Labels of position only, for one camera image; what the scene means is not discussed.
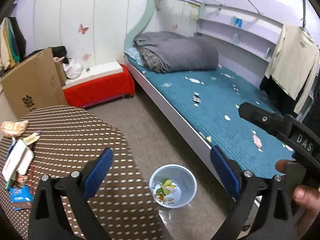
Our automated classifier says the orange white bread bag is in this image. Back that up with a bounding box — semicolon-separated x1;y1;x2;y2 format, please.
1;120;28;137

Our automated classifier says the white paper box trash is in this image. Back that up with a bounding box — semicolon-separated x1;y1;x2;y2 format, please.
2;140;34;181

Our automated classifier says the light blue trash bin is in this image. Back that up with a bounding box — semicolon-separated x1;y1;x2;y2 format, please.
149;164;197;209

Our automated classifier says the person's right hand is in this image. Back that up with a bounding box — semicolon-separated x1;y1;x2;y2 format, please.
275;159;320;238

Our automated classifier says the blue snack packet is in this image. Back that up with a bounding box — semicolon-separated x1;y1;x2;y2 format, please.
10;185;33;210

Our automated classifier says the black garment under sweater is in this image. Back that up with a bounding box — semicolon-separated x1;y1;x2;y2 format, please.
259;77;304;118

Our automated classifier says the cream hanging sweater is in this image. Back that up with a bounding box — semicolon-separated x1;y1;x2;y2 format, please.
265;23;319;115

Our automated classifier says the brown polka dot tablecloth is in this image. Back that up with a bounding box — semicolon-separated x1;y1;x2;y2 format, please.
1;105;164;239

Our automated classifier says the teal candy pattern bedspread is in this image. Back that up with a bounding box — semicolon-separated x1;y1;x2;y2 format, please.
129;59;293;178

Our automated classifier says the brown cardboard box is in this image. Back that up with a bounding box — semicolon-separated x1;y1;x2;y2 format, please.
1;48;68;118

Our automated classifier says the white plastic bag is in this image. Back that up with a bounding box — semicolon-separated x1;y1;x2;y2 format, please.
62;59;84;80

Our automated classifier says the red covered low bench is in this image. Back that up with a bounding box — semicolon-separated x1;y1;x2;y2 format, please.
63;64;135;108

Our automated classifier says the folded grey blanket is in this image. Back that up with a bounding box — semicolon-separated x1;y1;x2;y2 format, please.
133;31;219;74

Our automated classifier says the hanging clothes bundle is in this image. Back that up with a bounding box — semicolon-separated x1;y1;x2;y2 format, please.
1;17;26;73

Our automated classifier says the blue striped pillow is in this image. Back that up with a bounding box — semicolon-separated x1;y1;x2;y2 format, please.
124;47;146;66

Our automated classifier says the white bed frame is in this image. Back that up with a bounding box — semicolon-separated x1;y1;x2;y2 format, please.
125;59;240;200

